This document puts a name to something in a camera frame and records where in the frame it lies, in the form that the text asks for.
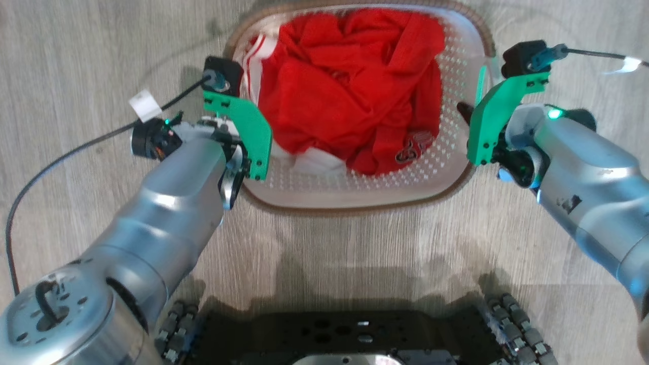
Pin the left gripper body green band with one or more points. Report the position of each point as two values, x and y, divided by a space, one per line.
251 126

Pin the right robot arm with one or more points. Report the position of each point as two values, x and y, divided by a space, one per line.
583 172

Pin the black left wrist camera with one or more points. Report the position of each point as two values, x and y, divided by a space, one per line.
224 75

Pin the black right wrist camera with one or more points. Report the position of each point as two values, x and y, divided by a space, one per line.
527 57

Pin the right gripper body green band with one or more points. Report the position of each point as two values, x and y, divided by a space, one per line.
494 114

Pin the white cloth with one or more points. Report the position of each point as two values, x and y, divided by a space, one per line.
318 162

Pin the white laundry basket brown rim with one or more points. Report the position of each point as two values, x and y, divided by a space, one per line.
355 190

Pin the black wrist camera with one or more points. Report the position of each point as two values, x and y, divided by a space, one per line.
527 57
224 75

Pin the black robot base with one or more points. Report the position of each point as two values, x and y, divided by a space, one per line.
350 337

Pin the grey roller wheel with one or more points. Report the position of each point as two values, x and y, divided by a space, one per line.
176 332
522 329

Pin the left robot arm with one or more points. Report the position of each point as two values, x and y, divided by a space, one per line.
162 213

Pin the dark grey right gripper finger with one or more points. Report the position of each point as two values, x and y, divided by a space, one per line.
465 113

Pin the red garment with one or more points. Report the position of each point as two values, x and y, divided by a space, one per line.
345 91

